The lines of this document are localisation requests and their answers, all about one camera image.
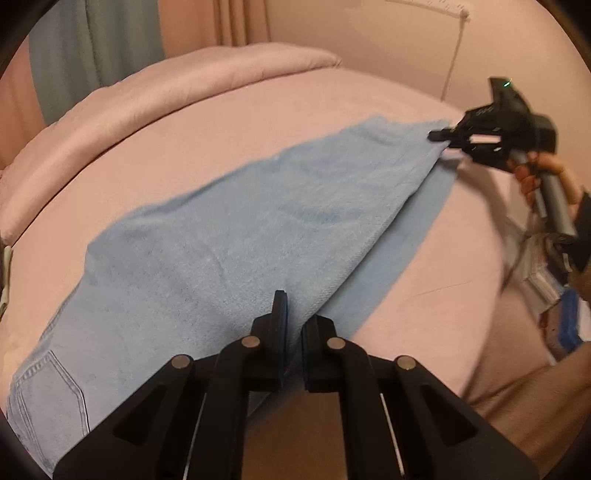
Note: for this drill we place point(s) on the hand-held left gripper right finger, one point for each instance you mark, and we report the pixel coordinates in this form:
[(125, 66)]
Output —
[(310, 353)]

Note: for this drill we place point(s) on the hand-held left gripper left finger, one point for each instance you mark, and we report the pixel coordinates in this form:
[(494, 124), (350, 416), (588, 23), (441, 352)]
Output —
[(281, 319)]

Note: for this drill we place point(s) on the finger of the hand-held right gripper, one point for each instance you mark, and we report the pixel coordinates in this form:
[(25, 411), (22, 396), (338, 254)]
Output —
[(455, 133), (480, 153)]

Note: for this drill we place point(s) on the light blue denim pants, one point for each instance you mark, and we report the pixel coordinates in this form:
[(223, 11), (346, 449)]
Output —
[(231, 230)]

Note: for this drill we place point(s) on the person's right hand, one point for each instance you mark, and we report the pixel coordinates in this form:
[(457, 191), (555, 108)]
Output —
[(526, 182)]

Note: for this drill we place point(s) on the blue box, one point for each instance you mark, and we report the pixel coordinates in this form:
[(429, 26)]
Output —
[(570, 318)]

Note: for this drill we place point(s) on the pink bed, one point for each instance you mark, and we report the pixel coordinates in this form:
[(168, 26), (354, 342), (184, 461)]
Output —
[(184, 152)]

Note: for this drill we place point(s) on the person's leg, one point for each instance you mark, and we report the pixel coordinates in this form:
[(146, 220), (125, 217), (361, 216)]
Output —
[(531, 415)]

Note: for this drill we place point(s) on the pink folded duvet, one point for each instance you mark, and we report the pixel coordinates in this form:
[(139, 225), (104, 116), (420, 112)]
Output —
[(138, 101)]

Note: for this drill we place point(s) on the pink curtain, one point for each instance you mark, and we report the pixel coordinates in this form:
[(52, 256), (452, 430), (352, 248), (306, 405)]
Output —
[(212, 23), (16, 106)]

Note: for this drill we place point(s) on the light green folded cloth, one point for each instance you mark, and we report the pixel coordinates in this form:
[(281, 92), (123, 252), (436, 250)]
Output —
[(6, 281)]

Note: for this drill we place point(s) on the grey-blue curtain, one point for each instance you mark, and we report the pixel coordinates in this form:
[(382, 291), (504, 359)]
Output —
[(92, 46)]

